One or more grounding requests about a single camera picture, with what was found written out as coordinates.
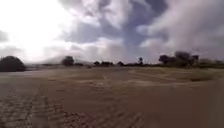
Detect distant row of trees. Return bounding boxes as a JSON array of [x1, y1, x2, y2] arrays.
[[73, 60, 160, 68]]

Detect dry grass field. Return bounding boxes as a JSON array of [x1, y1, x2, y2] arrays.
[[129, 66, 224, 83]]

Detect tall thin tree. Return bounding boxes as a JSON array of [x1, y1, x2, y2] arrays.
[[137, 56, 144, 67]]

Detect cluster of large trees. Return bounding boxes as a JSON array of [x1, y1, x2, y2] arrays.
[[158, 50, 224, 70]]

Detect large dark bush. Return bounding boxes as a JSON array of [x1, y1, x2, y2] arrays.
[[0, 55, 27, 73]]

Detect brown dirt ground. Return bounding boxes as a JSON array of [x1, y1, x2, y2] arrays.
[[0, 67, 224, 128]]

